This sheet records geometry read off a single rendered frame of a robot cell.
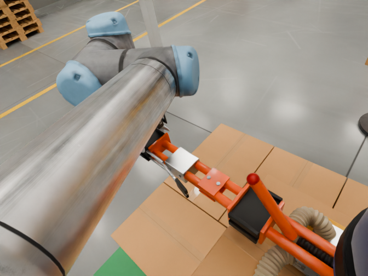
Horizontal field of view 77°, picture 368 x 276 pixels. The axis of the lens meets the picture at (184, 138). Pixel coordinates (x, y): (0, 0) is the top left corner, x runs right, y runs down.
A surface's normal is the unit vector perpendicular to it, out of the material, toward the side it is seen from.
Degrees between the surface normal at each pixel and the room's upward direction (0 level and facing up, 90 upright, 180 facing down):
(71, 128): 19
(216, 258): 1
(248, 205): 1
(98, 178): 73
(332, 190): 0
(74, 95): 91
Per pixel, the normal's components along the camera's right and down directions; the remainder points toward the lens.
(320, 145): -0.16, -0.69
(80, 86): -0.20, 0.73
